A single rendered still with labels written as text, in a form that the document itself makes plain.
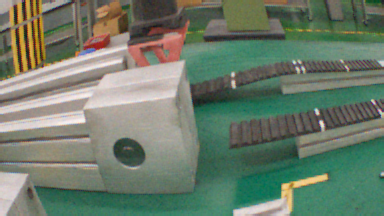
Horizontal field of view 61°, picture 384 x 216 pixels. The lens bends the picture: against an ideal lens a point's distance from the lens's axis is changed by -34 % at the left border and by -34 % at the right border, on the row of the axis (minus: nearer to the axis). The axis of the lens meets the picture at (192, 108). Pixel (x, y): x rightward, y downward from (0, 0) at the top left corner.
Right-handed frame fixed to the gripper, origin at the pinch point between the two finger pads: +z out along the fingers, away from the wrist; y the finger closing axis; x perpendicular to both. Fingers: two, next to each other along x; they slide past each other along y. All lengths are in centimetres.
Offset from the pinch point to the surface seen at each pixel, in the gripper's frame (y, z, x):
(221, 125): 9.1, 3.8, 6.8
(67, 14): -768, 53, -353
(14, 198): 41.2, -5.8, -6.1
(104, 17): -481, 53, -163
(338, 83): 1.5, 3.0, 26.3
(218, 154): 16.3, 3.7, 6.8
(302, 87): 1.7, 3.1, 19.0
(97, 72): 5.2, -3.7, -8.4
